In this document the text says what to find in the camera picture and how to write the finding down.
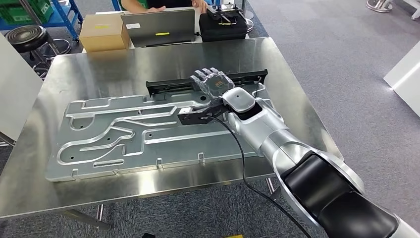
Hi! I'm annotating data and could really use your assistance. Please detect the person's left hand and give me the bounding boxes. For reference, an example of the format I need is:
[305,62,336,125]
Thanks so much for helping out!
[191,0,209,14]

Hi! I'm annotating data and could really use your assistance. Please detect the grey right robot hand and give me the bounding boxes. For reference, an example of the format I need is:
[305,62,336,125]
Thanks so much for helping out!
[189,67,236,99]

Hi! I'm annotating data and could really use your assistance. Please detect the black plastic panel part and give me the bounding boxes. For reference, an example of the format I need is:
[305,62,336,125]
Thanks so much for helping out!
[145,69,269,98]

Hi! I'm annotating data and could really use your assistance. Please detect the stainless steel workbench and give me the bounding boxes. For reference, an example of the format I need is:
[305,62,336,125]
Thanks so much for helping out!
[0,37,344,231]

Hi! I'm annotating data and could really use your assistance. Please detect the grey laptop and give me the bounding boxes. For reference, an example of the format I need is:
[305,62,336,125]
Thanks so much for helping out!
[120,8,197,48]

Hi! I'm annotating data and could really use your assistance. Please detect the black silver tool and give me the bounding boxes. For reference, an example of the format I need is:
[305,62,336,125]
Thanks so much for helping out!
[206,3,245,26]

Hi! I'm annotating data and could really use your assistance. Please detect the person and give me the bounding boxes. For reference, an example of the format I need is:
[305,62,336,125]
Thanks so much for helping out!
[120,0,198,14]

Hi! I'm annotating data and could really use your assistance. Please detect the black case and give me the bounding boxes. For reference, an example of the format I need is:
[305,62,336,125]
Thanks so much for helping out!
[198,12,248,43]

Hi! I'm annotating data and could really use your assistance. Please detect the cardboard box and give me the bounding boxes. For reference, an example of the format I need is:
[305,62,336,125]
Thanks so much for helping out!
[78,13,131,53]

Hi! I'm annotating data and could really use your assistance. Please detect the aluminium fixture plate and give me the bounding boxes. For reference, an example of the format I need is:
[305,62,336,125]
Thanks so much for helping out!
[45,86,274,183]

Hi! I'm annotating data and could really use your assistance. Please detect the black round stool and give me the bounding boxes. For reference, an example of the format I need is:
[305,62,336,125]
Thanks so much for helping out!
[4,24,71,79]

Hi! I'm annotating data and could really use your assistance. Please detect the green plastic crate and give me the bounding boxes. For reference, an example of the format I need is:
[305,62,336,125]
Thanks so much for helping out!
[0,0,55,25]

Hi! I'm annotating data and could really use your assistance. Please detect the white panel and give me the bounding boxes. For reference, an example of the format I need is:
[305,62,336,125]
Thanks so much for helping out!
[0,33,44,142]

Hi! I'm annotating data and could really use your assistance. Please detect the chrome stool base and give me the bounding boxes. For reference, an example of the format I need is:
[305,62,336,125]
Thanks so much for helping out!
[366,0,394,14]

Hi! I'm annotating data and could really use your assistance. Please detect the white platform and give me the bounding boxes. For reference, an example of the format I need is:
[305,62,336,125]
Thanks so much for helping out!
[383,41,420,118]

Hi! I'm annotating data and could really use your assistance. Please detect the black cable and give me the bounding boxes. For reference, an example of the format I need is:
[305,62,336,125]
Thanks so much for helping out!
[205,115,313,238]

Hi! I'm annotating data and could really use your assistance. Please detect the blue cart frame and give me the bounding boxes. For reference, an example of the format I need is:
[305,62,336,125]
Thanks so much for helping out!
[0,0,84,42]

